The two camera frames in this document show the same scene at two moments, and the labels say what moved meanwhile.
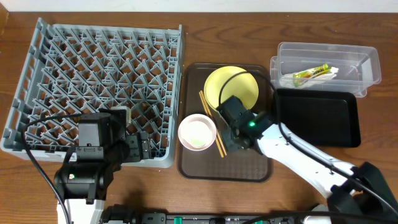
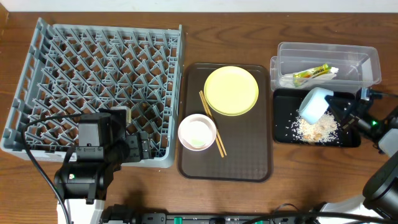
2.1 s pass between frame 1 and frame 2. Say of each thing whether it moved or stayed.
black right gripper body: moved
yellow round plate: stayed
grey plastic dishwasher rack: stayed
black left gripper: stayed
